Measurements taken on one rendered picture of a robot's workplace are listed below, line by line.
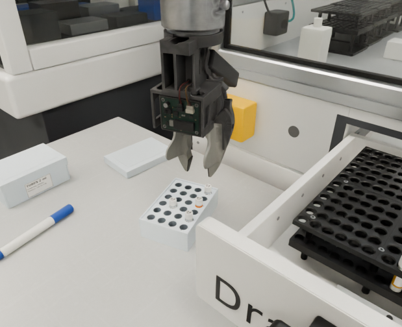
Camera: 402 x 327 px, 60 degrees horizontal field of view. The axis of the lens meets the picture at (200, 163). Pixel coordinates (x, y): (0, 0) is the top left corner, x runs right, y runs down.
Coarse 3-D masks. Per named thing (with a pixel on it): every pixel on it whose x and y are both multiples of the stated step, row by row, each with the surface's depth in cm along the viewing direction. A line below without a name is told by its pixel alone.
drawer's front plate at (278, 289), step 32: (224, 224) 34; (224, 256) 33; (256, 256) 30; (224, 288) 35; (256, 288) 32; (288, 288) 29; (320, 288) 27; (256, 320) 34; (288, 320) 30; (352, 320) 25; (384, 320) 25
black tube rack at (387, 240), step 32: (352, 160) 49; (384, 160) 49; (320, 192) 43; (352, 192) 43; (384, 192) 43; (352, 224) 38; (384, 224) 43; (320, 256) 38; (352, 256) 38; (384, 288) 34
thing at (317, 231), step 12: (300, 216) 39; (312, 228) 37; (324, 228) 38; (336, 228) 37; (336, 240) 36; (348, 240) 36; (360, 240) 36; (360, 252) 34; (372, 252) 35; (384, 252) 34; (384, 264) 33; (396, 264) 33
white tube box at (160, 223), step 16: (176, 192) 60; (192, 192) 60; (160, 208) 57; (176, 208) 57; (192, 208) 57; (208, 208) 58; (144, 224) 54; (160, 224) 53; (176, 224) 53; (192, 224) 53; (160, 240) 54; (176, 240) 53; (192, 240) 54
